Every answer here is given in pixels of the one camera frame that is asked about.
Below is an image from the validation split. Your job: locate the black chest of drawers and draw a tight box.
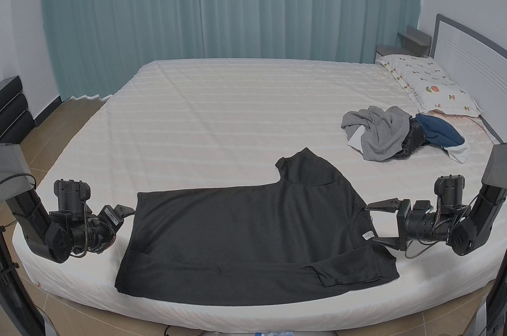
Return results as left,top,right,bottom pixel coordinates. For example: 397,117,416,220
0,75,35,143

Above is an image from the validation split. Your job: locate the white printed pillow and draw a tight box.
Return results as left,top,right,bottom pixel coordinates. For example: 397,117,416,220
375,54,483,117

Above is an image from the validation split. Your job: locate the pile of clothes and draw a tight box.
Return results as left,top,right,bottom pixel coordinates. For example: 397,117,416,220
341,105,471,164

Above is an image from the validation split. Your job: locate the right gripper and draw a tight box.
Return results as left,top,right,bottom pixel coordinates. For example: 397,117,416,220
366,198,434,251

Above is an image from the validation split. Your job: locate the black T-shirt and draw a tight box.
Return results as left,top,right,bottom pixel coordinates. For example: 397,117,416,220
115,147,400,306

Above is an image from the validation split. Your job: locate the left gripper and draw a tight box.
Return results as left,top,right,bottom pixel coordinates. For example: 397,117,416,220
95,205,136,246

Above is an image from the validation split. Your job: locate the grey bedside table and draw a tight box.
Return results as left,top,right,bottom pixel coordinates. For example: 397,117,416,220
375,25,432,64

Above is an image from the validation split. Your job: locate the bed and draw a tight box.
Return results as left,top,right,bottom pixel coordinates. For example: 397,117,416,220
12,14,507,331

